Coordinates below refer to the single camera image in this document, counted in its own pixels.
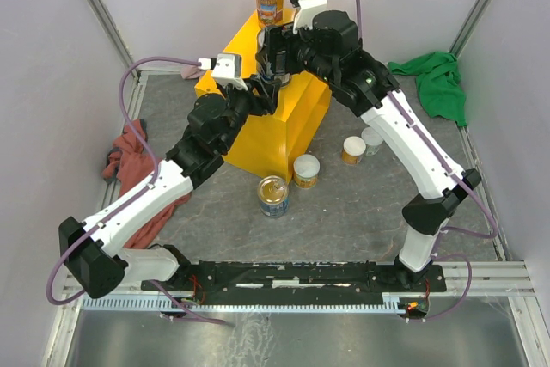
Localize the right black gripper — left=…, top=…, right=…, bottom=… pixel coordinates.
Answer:
left=254, top=22, right=337, bottom=87

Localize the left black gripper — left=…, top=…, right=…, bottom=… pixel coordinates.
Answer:
left=217, top=73, right=282, bottom=152

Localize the blue can metal pull-tab lid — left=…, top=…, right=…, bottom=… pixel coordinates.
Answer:
left=257, top=28, right=291, bottom=88

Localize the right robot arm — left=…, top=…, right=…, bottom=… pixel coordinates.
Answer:
left=255, top=10, right=480, bottom=291

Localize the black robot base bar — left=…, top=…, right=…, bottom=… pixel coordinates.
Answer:
left=160, top=261, right=447, bottom=305

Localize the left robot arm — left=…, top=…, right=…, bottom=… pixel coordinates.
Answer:
left=58, top=75, right=281, bottom=298

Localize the yellow open shelf cabinet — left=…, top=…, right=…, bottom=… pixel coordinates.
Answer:
left=195, top=11, right=331, bottom=182

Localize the pink cloth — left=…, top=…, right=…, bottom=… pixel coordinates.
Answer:
left=180, top=65, right=205, bottom=80

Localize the short can white lid front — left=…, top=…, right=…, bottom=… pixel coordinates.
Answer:
left=293, top=154, right=320, bottom=189

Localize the blue can with pull-tab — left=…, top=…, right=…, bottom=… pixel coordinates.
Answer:
left=257, top=175, right=289, bottom=218

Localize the short orange can white lid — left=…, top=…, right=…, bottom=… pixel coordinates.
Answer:
left=341, top=136, right=366, bottom=165

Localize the short green can clear lid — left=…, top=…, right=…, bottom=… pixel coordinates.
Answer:
left=361, top=126, right=383, bottom=156

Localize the red cloth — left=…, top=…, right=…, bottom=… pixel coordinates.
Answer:
left=101, top=119, right=191, bottom=249

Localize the green cloth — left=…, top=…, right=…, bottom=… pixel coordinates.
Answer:
left=388, top=52, right=468, bottom=127

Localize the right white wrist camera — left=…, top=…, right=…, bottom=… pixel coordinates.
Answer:
left=290, top=0, right=327, bottom=34

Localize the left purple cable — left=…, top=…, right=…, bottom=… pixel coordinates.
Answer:
left=46, top=56, right=203, bottom=306

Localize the white slotted cable duct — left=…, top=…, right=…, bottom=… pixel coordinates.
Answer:
left=81, top=293, right=406, bottom=315

